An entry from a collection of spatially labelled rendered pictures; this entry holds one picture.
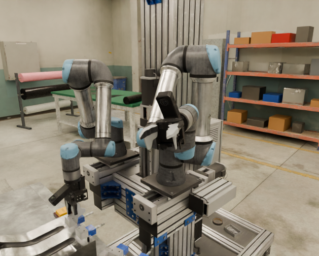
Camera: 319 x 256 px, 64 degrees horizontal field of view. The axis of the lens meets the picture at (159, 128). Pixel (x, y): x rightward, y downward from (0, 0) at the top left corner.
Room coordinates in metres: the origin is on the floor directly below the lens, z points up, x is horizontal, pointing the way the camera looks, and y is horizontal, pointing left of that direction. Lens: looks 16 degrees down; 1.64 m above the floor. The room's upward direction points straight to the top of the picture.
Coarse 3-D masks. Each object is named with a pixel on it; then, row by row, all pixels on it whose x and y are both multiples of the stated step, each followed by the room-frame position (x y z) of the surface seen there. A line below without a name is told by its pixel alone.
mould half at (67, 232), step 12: (48, 228) 0.99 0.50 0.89; (72, 228) 0.99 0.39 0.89; (0, 240) 0.86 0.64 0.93; (12, 240) 0.89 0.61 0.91; (24, 240) 0.91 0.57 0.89; (48, 240) 0.91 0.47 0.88; (60, 240) 0.91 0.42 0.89; (84, 240) 0.91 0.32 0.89; (0, 252) 0.79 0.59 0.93; (12, 252) 0.81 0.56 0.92; (24, 252) 0.83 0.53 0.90; (36, 252) 0.84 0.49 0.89; (60, 252) 0.84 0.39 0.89; (72, 252) 0.84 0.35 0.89; (84, 252) 0.87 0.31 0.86
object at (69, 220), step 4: (92, 212) 1.09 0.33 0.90; (64, 216) 1.03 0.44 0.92; (68, 216) 1.03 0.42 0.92; (72, 216) 1.03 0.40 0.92; (80, 216) 1.04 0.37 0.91; (84, 216) 1.06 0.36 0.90; (68, 220) 1.00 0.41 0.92; (72, 220) 1.00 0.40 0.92; (80, 220) 1.03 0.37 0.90; (84, 220) 1.04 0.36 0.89; (68, 224) 1.00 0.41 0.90; (72, 224) 1.00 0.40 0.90; (76, 224) 1.01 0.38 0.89
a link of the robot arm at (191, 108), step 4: (188, 104) 0.91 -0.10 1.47; (180, 108) 0.84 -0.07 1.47; (184, 108) 0.83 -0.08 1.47; (188, 108) 0.85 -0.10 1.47; (192, 108) 0.87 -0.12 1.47; (196, 108) 0.91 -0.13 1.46; (192, 112) 0.84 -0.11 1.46; (196, 112) 0.88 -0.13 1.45; (192, 116) 0.82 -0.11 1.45; (196, 116) 0.87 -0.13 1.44; (196, 120) 0.90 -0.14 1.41; (192, 124) 0.85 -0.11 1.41; (192, 128) 0.85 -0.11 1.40
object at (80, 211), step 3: (78, 204) 1.02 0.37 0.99; (72, 207) 1.00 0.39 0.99; (78, 207) 1.02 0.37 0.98; (72, 210) 1.00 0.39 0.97; (78, 210) 1.01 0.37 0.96; (81, 210) 1.02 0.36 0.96; (84, 210) 1.03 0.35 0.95; (78, 213) 1.01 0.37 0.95; (81, 213) 1.02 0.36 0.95; (75, 216) 0.99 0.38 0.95; (78, 216) 1.01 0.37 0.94; (75, 219) 1.00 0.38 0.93
